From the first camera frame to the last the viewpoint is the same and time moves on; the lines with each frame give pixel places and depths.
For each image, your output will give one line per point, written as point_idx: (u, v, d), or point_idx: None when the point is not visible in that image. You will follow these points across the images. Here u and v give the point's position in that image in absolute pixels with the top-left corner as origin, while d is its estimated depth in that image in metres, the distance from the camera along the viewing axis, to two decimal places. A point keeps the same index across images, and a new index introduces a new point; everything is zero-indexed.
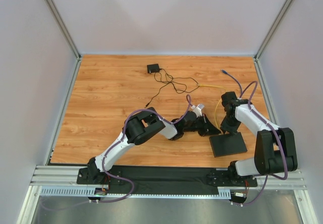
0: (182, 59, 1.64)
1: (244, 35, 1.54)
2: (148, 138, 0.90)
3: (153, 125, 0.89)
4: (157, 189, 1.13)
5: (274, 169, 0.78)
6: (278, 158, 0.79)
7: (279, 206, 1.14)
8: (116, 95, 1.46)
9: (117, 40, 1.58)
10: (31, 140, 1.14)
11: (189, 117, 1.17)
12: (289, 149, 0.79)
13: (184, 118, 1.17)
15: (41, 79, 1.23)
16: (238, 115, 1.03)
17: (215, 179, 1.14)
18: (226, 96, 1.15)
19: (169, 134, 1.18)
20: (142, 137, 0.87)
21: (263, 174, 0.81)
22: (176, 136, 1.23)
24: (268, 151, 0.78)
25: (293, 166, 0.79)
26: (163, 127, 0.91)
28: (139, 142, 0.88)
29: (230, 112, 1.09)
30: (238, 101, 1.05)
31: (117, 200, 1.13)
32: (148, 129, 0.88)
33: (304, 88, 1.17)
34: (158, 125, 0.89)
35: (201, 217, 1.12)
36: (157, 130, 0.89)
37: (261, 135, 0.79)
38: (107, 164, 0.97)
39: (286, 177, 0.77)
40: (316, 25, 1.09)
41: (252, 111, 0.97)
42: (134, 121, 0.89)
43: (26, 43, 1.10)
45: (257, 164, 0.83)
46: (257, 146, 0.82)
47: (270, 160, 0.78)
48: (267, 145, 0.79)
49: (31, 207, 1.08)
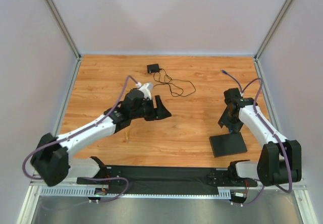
0: (183, 59, 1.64)
1: (244, 35, 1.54)
2: (63, 171, 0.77)
3: (52, 161, 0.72)
4: (157, 188, 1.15)
5: (278, 182, 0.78)
6: (283, 171, 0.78)
7: (279, 206, 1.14)
8: (117, 95, 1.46)
9: (117, 40, 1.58)
10: (29, 140, 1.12)
11: (133, 94, 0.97)
12: (295, 163, 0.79)
13: (129, 97, 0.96)
15: (39, 80, 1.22)
16: (244, 118, 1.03)
17: (215, 179, 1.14)
18: (229, 93, 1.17)
19: (108, 131, 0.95)
20: (50, 178, 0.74)
21: (266, 185, 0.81)
22: (121, 124, 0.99)
24: (274, 165, 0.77)
25: (297, 178, 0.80)
26: (65, 155, 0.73)
28: (53, 181, 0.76)
29: (234, 111, 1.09)
30: (243, 101, 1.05)
31: (109, 200, 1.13)
32: (49, 168, 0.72)
33: (305, 88, 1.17)
34: (55, 159, 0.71)
35: (201, 217, 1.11)
36: (60, 163, 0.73)
37: (268, 149, 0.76)
38: (90, 172, 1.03)
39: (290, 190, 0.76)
40: (316, 24, 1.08)
41: (258, 117, 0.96)
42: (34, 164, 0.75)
43: (25, 43, 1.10)
45: (260, 172, 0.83)
46: (262, 157, 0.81)
47: (274, 173, 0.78)
48: (273, 159, 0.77)
49: (31, 207, 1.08)
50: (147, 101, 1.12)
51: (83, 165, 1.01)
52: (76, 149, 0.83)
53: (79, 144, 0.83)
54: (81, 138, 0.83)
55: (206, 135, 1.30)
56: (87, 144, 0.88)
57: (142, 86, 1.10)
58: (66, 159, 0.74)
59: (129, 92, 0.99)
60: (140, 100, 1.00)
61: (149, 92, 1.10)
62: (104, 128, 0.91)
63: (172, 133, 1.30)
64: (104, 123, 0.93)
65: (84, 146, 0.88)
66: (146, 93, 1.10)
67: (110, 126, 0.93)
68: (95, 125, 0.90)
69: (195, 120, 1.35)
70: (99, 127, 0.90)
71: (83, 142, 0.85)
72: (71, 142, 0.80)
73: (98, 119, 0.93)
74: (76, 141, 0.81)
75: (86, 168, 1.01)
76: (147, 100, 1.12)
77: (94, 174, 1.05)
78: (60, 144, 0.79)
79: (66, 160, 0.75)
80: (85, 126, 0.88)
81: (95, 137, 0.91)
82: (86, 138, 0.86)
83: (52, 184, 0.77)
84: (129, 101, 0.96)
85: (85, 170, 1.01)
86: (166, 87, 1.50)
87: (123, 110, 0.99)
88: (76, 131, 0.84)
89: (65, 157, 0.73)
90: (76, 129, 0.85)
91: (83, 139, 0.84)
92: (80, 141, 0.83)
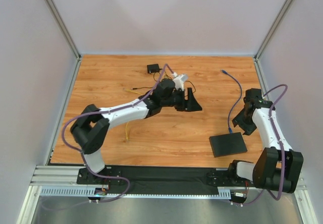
0: (183, 59, 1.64)
1: (244, 35, 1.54)
2: (100, 142, 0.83)
3: (94, 128, 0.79)
4: (156, 188, 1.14)
5: (269, 187, 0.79)
6: (276, 179, 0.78)
7: (279, 206, 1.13)
8: (116, 95, 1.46)
9: (116, 40, 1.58)
10: (29, 141, 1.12)
11: (166, 84, 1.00)
12: (292, 175, 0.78)
13: (162, 86, 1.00)
15: (40, 80, 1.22)
16: (255, 118, 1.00)
17: (215, 179, 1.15)
18: (251, 92, 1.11)
19: (141, 114, 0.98)
20: (89, 146, 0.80)
21: (257, 186, 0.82)
22: (153, 111, 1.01)
24: (269, 171, 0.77)
25: (290, 188, 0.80)
26: (106, 124, 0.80)
28: (90, 149, 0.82)
29: (250, 111, 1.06)
30: (261, 103, 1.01)
31: (109, 201, 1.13)
32: (90, 134, 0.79)
33: (305, 88, 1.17)
34: (98, 127, 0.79)
35: (201, 217, 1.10)
36: (101, 132, 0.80)
37: (267, 156, 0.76)
38: (96, 166, 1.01)
39: (279, 198, 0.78)
40: (316, 24, 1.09)
41: (270, 121, 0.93)
42: (76, 130, 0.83)
43: (25, 43, 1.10)
45: (255, 172, 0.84)
46: (260, 160, 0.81)
47: (267, 178, 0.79)
48: (269, 166, 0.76)
49: (31, 207, 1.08)
50: (179, 92, 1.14)
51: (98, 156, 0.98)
52: (114, 123, 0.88)
53: (117, 119, 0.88)
54: (120, 115, 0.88)
55: (206, 134, 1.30)
56: (121, 122, 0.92)
57: (177, 77, 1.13)
58: (106, 129, 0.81)
59: (163, 80, 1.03)
60: (172, 90, 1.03)
61: (182, 84, 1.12)
62: (139, 110, 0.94)
63: (172, 133, 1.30)
64: (140, 106, 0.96)
65: (119, 123, 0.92)
66: (179, 84, 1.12)
67: (144, 110, 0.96)
68: (131, 106, 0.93)
69: (195, 120, 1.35)
70: (135, 108, 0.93)
71: (119, 119, 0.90)
72: (111, 116, 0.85)
73: (134, 102, 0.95)
74: (116, 115, 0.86)
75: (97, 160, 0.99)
76: (178, 90, 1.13)
77: (99, 170, 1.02)
78: (102, 115, 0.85)
79: (106, 130, 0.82)
80: (123, 105, 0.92)
81: (129, 118, 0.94)
82: (123, 117, 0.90)
83: (88, 152, 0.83)
84: (162, 90, 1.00)
85: (95, 162, 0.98)
86: None
87: (155, 98, 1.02)
88: (116, 107, 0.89)
89: (106, 126, 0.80)
90: (116, 106, 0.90)
91: (121, 115, 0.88)
92: (119, 117, 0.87)
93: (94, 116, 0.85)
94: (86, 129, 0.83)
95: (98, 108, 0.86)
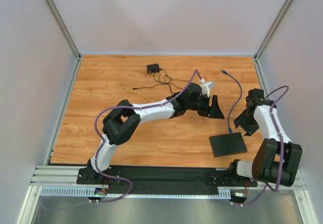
0: (183, 59, 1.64)
1: (244, 35, 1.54)
2: (127, 135, 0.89)
3: (127, 121, 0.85)
4: (156, 188, 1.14)
5: (267, 178, 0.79)
6: (275, 170, 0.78)
7: (279, 206, 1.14)
8: (116, 95, 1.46)
9: (117, 40, 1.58)
10: (29, 140, 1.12)
11: (193, 88, 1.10)
12: (291, 166, 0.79)
13: (189, 90, 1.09)
15: (40, 80, 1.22)
16: (257, 115, 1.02)
17: (215, 179, 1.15)
18: (253, 92, 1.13)
19: (166, 114, 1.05)
20: (119, 136, 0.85)
21: (256, 179, 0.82)
22: (178, 112, 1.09)
24: (268, 161, 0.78)
25: (288, 181, 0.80)
26: (138, 119, 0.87)
28: (119, 141, 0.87)
29: (251, 109, 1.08)
30: (263, 101, 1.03)
31: (112, 201, 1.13)
32: (122, 126, 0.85)
33: (305, 88, 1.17)
34: (130, 120, 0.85)
35: (201, 217, 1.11)
36: (133, 125, 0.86)
37: (266, 144, 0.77)
38: (101, 165, 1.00)
39: (277, 188, 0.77)
40: (316, 24, 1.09)
41: (270, 116, 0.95)
42: (108, 122, 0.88)
43: (26, 43, 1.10)
45: (254, 166, 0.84)
46: (259, 151, 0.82)
47: (266, 169, 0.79)
48: (269, 155, 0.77)
49: (31, 207, 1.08)
50: (204, 97, 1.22)
51: (109, 155, 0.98)
52: (143, 119, 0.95)
53: (146, 116, 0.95)
54: (150, 112, 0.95)
55: (206, 135, 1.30)
56: (149, 119, 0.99)
57: (205, 84, 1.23)
58: (137, 124, 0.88)
59: (190, 84, 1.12)
60: (198, 95, 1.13)
61: (208, 90, 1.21)
62: (166, 110, 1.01)
63: (172, 133, 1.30)
64: (167, 106, 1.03)
65: (147, 120, 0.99)
66: (205, 90, 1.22)
67: (171, 110, 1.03)
68: (160, 106, 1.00)
69: (195, 120, 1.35)
70: (163, 108, 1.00)
71: (149, 116, 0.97)
72: (142, 112, 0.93)
73: (163, 102, 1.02)
74: (146, 112, 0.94)
75: (105, 159, 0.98)
76: (203, 96, 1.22)
77: (103, 169, 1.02)
78: (135, 110, 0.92)
79: (137, 125, 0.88)
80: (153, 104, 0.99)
81: (156, 116, 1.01)
82: (152, 115, 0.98)
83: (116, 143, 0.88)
84: (187, 93, 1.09)
85: (104, 160, 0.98)
86: (166, 87, 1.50)
87: (181, 101, 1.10)
88: (147, 105, 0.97)
89: (137, 121, 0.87)
90: (147, 103, 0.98)
91: (151, 113, 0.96)
92: (148, 114, 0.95)
93: (126, 111, 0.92)
94: (117, 122, 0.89)
95: (130, 104, 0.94)
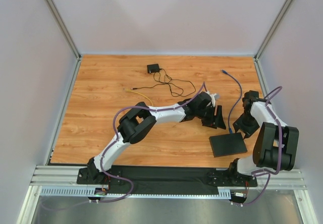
0: (183, 59, 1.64)
1: (244, 36, 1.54)
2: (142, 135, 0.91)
3: (145, 122, 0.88)
4: (156, 188, 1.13)
5: (268, 162, 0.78)
6: (275, 153, 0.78)
7: (279, 206, 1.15)
8: (116, 95, 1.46)
9: (117, 40, 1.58)
10: (29, 140, 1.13)
11: (204, 96, 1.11)
12: (290, 148, 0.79)
13: (200, 97, 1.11)
15: (40, 79, 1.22)
16: (253, 111, 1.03)
17: (215, 179, 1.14)
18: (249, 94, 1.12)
19: (177, 118, 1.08)
20: (136, 136, 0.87)
21: (257, 165, 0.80)
22: (187, 117, 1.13)
24: (268, 143, 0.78)
25: (289, 164, 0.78)
26: (154, 121, 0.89)
28: (135, 140, 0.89)
29: (248, 108, 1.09)
30: (258, 99, 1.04)
31: (115, 200, 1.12)
32: (140, 126, 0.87)
33: (305, 88, 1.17)
34: (147, 121, 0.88)
35: (201, 217, 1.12)
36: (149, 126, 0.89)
37: (265, 126, 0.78)
38: (106, 164, 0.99)
39: (279, 171, 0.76)
40: (316, 24, 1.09)
41: (267, 109, 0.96)
42: (126, 121, 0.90)
43: (26, 43, 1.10)
45: (254, 153, 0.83)
46: (259, 136, 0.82)
47: (266, 152, 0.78)
48: (268, 137, 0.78)
49: (31, 207, 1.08)
50: (210, 107, 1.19)
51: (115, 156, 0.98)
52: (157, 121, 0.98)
53: (160, 118, 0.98)
54: (164, 115, 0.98)
55: (206, 135, 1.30)
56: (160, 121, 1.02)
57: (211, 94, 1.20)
58: (152, 125, 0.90)
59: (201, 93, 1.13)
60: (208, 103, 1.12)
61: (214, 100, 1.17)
62: (178, 114, 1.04)
63: (172, 133, 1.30)
64: (179, 110, 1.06)
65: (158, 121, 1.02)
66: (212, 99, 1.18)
67: (182, 114, 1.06)
68: (173, 109, 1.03)
69: (195, 120, 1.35)
70: (175, 112, 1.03)
71: (162, 119, 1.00)
72: (158, 114, 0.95)
73: (176, 105, 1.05)
74: (160, 115, 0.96)
75: (111, 159, 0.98)
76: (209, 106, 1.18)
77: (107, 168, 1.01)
78: (150, 112, 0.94)
79: (152, 126, 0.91)
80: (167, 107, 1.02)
81: (167, 119, 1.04)
82: (166, 117, 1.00)
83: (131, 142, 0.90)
84: (199, 99, 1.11)
85: (110, 160, 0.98)
86: (166, 87, 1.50)
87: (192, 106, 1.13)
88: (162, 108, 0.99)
89: (153, 122, 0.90)
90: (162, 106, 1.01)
91: (165, 116, 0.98)
92: (162, 117, 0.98)
93: (142, 111, 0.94)
94: (133, 122, 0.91)
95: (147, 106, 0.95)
